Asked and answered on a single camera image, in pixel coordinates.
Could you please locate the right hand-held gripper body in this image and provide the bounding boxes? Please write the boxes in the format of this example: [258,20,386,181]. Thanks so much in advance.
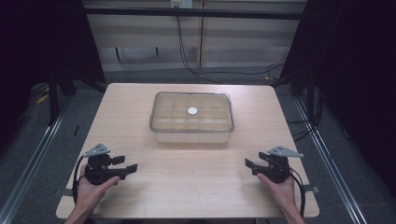
[251,145,304,184]

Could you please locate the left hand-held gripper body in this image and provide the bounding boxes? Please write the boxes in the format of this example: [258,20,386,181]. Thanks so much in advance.
[82,143,128,187]

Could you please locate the person's left hand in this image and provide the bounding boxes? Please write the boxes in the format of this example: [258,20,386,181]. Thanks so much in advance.
[76,163,121,213]

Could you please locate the person's right hand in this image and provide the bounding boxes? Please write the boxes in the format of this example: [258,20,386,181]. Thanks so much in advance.
[256,173,297,214]

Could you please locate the grey table edge tab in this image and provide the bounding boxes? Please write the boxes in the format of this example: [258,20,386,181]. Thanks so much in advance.
[303,184,320,195]

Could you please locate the clear plastic storage box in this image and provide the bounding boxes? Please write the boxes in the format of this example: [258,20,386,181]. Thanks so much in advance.
[151,125,233,145]

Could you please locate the clear box lid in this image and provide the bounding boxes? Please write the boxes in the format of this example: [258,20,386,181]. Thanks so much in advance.
[148,91,235,134]

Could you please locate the black stand leg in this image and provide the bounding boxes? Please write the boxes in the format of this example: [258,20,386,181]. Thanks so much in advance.
[47,70,61,126]

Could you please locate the yellow floor tape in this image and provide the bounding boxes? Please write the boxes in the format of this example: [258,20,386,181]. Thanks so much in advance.
[35,93,50,105]

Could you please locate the dark curtain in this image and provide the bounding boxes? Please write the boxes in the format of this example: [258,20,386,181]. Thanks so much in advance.
[270,0,396,190]
[0,0,106,153]

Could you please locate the black horizontal bar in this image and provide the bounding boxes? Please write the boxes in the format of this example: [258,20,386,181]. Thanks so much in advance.
[83,7,310,21]

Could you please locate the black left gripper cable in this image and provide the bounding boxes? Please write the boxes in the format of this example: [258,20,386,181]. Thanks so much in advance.
[71,154,88,205]

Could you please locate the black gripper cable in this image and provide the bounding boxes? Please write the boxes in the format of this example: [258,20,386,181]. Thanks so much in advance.
[71,154,88,205]
[289,167,306,217]

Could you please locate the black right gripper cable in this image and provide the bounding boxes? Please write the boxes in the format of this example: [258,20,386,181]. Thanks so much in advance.
[289,167,306,217]

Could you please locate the black cable bundle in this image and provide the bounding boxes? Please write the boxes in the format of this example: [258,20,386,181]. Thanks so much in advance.
[286,88,324,144]

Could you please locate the metal floor rail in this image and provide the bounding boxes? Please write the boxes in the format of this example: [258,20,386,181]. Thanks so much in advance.
[293,96,369,224]
[0,92,73,224]

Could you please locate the black floor cable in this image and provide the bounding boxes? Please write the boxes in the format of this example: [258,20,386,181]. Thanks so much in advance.
[192,63,285,77]

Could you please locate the black hanging cable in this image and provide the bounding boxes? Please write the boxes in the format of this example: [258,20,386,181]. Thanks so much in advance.
[175,15,222,85]

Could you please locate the white wall socket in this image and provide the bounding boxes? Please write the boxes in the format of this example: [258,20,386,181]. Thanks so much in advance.
[170,0,194,9]

